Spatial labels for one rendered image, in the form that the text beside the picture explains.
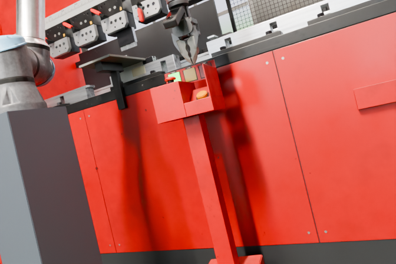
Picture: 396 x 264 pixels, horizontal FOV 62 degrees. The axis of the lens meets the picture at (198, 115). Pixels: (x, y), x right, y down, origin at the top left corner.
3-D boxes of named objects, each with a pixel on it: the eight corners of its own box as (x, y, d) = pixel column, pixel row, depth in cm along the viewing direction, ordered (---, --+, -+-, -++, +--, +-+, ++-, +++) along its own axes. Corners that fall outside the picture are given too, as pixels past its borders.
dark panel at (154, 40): (91, 111, 246) (78, 54, 247) (93, 111, 248) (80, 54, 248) (230, 68, 197) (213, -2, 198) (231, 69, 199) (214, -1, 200)
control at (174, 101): (157, 124, 108) (145, 71, 109) (175, 120, 124) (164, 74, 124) (214, 109, 102) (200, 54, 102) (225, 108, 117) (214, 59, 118)
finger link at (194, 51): (205, 62, 114) (198, 36, 113) (201, 61, 108) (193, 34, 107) (197, 64, 115) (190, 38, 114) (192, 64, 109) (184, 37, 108)
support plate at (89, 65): (79, 68, 145) (78, 65, 145) (117, 70, 169) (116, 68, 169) (109, 56, 137) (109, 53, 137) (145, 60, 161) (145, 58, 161)
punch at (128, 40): (120, 51, 168) (115, 33, 168) (122, 51, 170) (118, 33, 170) (135, 45, 163) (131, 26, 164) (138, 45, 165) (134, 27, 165)
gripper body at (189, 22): (201, 35, 114) (192, 2, 114) (194, 33, 106) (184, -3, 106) (182, 42, 117) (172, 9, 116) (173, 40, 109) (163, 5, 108)
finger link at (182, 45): (197, 64, 115) (190, 38, 114) (192, 64, 109) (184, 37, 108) (189, 66, 116) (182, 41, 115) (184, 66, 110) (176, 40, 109)
